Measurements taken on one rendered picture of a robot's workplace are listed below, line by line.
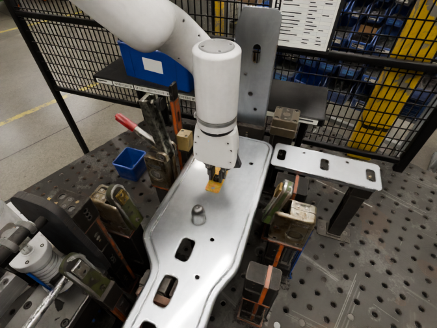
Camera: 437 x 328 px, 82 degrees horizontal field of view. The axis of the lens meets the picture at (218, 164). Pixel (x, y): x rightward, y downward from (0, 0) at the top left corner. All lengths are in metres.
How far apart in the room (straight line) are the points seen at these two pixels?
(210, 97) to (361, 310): 0.74
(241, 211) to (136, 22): 0.43
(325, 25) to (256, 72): 0.32
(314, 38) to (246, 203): 0.62
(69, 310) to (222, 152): 0.43
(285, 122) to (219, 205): 0.33
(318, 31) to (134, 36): 0.71
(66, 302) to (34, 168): 2.00
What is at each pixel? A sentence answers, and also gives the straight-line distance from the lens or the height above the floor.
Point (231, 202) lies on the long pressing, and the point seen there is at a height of 1.00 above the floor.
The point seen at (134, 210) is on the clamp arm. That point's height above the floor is 1.03.
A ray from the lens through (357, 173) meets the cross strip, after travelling 0.78.
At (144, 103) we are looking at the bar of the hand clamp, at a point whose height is 1.21.
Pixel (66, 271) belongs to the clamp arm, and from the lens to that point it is 0.51.
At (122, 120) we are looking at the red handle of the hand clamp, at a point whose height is 1.14.
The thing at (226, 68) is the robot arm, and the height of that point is 1.32.
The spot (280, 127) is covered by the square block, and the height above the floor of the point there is 1.03.
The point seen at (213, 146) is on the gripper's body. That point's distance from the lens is 0.55.
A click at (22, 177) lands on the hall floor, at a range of 2.53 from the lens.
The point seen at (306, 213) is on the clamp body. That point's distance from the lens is 0.59.
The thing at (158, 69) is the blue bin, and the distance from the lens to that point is 1.00.
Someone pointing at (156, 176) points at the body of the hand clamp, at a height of 0.98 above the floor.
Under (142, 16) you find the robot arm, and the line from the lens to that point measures 0.40.
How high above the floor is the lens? 1.51
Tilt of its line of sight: 46 degrees down
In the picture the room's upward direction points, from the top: straight up
